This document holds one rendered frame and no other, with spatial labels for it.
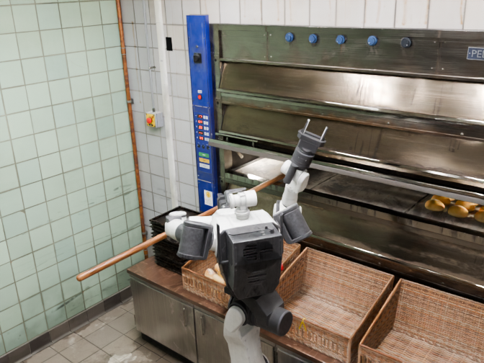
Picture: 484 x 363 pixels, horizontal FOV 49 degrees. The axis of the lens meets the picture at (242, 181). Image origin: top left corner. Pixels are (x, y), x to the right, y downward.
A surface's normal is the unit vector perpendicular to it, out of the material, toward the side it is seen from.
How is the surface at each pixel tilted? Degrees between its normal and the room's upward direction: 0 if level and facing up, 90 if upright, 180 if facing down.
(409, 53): 90
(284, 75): 70
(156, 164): 90
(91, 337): 0
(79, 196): 90
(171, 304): 90
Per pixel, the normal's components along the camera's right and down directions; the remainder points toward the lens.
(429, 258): -0.62, -0.04
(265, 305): 0.53, -0.52
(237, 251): 0.30, 0.33
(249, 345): 0.77, 0.03
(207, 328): -0.64, 0.29
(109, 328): -0.04, -0.93
